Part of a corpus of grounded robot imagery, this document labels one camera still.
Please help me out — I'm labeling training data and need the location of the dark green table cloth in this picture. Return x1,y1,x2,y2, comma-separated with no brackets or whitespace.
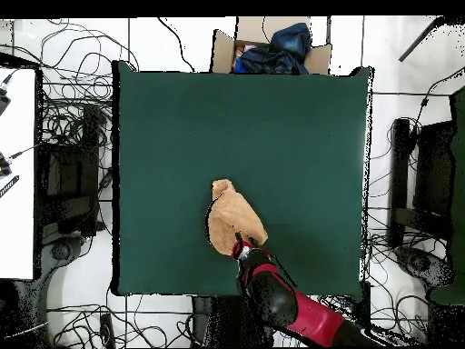
112,60,373,297

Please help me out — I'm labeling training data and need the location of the black metal frame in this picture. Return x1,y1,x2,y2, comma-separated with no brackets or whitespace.
387,117,457,248

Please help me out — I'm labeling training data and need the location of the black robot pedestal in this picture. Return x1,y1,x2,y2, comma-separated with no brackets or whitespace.
192,295,277,348

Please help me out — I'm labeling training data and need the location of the black equipment rack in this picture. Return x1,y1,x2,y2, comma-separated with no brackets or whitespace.
35,103,110,237

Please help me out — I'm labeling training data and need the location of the white side table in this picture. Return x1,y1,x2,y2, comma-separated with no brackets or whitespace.
0,66,37,281

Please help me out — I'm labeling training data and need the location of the black power strip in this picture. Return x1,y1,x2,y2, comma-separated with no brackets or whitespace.
99,313,116,348

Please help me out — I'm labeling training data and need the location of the brown cardboard box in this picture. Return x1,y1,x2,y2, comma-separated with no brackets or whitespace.
210,15,333,75

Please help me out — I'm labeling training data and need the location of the dark metal rod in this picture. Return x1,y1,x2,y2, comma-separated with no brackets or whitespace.
398,15,455,63

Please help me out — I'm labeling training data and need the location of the orange terry towel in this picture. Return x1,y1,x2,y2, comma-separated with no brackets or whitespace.
204,177,270,257

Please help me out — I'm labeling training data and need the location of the green cloth on neighbouring table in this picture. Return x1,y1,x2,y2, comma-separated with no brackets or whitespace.
430,86,465,306

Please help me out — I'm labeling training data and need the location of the dark blue clothing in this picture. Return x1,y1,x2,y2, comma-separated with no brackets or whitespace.
233,22,312,75

